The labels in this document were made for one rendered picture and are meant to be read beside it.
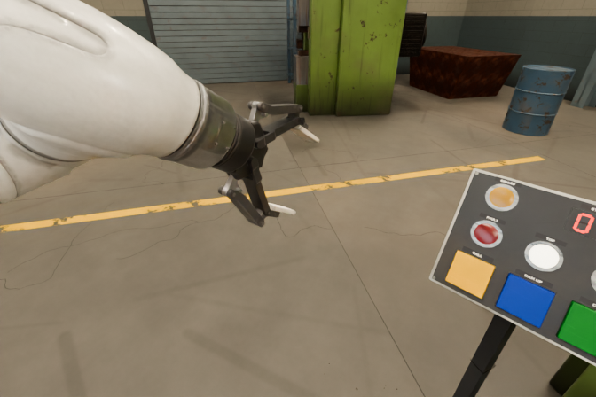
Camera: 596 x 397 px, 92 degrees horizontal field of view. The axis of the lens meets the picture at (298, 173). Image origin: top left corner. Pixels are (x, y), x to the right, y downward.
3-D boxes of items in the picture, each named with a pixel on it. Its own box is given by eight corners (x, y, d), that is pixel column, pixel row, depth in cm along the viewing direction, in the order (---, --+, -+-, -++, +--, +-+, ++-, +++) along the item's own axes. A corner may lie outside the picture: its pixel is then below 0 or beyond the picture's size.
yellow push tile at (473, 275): (482, 299, 61) (495, 267, 61) (444, 280, 65) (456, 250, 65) (482, 297, 63) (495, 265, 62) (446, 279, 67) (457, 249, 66)
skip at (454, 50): (456, 102, 569) (468, 56, 528) (403, 83, 730) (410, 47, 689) (506, 98, 594) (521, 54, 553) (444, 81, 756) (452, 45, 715)
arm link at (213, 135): (214, 77, 28) (253, 104, 33) (162, 74, 33) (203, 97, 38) (182, 167, 27) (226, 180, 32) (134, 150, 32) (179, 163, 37)
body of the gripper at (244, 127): (221, 175, 32) (270, 190, 40) (246, 105, 33) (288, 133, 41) (182, 161, 36) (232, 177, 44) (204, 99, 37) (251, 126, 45)
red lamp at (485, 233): (488, 250, 61) (494, 234, 59) (468, 237, 65) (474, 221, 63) (497, 245, 62) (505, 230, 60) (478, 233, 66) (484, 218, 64)
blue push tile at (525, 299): (540, 329, 55) (556, 294, 54) (495, 306, 60) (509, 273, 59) (539, 326, 57) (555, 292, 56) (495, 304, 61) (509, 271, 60)
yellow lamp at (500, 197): (503, 213, 60) (511, 196, 58) (483, 201, 64) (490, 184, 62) (513, 209, 62) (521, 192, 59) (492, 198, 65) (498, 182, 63)
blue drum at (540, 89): (526, 138, 403) (552, 72, 361) (491, 124, 454) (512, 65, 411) (559, 134, 416) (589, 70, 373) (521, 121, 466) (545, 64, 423)
